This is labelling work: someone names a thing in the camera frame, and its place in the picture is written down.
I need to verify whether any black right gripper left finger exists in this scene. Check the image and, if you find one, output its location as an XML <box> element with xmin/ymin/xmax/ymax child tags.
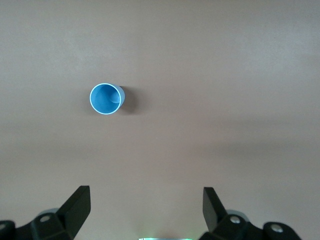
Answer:
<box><xmin>0</xmin><ymin>185</ymin><xmax>91</xmax><ymax>240</ymax></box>

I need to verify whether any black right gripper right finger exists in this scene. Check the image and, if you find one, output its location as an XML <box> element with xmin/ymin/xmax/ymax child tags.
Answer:
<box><xmin>199</xmin><ymin>186</ymin><xmax>304</xmax><ymax>240</ymax></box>

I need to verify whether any blue plastic cup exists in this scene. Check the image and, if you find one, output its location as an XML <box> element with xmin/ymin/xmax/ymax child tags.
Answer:
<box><xmin>89</xmin><ymin>82</ymin><xmax>127</xmax><ymax>116</ymax></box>

